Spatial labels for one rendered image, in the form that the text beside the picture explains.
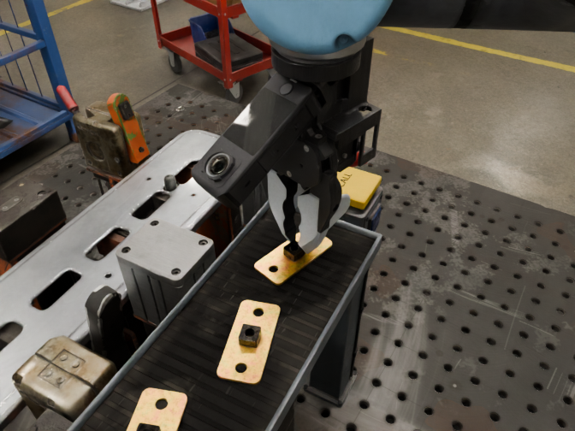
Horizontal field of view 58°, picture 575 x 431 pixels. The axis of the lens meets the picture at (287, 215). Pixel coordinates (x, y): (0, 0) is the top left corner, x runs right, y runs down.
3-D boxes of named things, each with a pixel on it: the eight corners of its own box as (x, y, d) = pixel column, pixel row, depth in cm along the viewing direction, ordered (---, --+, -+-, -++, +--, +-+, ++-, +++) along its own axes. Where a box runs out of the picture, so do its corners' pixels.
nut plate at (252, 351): (242, 300, 50) (241, 292, 49) (281, 307, 49) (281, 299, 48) (215, 377, 44) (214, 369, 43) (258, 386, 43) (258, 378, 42)
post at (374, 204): (320, 357, 98) (334, 170, 69) (357, 374, 95) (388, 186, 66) (302, 390, 93) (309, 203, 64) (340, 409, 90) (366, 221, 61)
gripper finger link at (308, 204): (358, 241, 54) (361, 168, 49) (320, 271, 51) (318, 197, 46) (335, 228, 56) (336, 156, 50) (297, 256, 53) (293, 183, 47)
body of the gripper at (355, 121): (376, 164, 49) (394, 41, 41) (315, 205, 45) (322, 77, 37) (317, 132, 53) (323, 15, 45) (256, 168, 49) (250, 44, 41)
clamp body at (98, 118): (131, 228, 125) (94, 91, 101) (180, 249, 120) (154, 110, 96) (100, 256, 118) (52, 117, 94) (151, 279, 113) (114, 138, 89)
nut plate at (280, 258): (308, 227, 58) (308, 219, 57) (334, 245, 56) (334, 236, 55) (251, 267, 53) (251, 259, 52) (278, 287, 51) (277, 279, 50)
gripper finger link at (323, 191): (341, 233, 48) (343, 152, 43) (330, 241, 48) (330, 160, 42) (305, 212, 51) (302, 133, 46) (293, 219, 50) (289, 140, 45)
